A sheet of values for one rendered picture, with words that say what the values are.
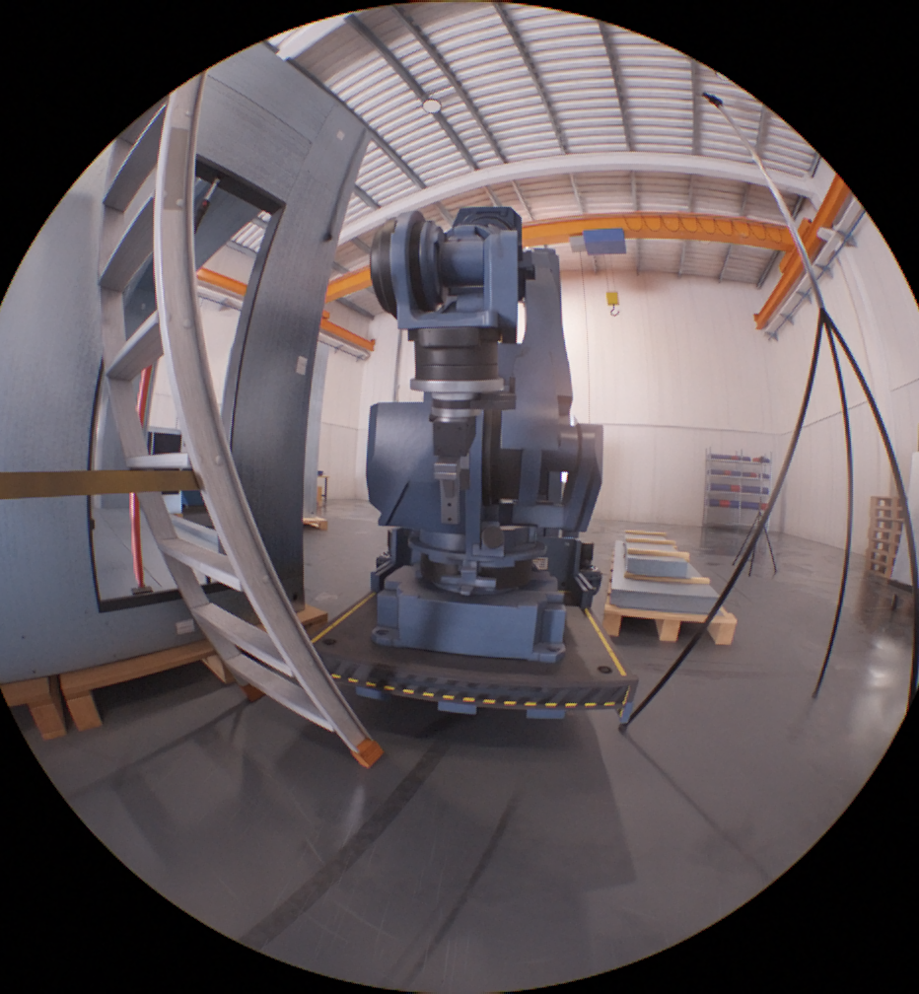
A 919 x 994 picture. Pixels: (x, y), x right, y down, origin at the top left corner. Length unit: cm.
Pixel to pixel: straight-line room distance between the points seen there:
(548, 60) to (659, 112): 227
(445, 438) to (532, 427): 33
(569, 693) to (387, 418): 82
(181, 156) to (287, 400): 118
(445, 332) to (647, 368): 1068
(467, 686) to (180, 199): 114
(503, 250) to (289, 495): 137
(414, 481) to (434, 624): 38
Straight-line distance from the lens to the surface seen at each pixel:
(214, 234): 397
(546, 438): 77
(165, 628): 146
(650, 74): 807
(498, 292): 49
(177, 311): 62
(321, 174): 225
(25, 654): 145
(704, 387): 1118
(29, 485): 54
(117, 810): 116
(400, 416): 88
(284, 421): 160
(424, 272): 49
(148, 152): 94
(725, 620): 217
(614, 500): 1038
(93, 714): 143
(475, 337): 46
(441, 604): 92
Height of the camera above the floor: 81
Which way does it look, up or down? 2 degrees down
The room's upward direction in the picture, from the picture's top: 3 degrees clockwise
